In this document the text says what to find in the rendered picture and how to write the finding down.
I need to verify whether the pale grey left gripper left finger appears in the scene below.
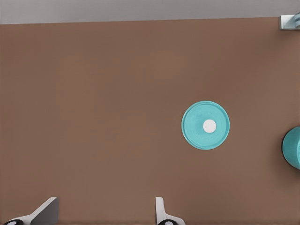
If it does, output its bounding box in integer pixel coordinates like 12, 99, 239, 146
1, 196, 60, 225

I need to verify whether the teal lid with white knob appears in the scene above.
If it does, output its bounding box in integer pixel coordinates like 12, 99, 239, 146
181, 100, 231, 150

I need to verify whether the teal pot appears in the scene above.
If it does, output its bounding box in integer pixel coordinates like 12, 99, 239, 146
282, 126, 300, 170

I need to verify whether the silver frame post foot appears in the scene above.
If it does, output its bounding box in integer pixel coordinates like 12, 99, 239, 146
278, 11, 300, 30

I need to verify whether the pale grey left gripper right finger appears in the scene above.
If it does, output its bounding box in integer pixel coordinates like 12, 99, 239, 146
155, 196, 186, 225

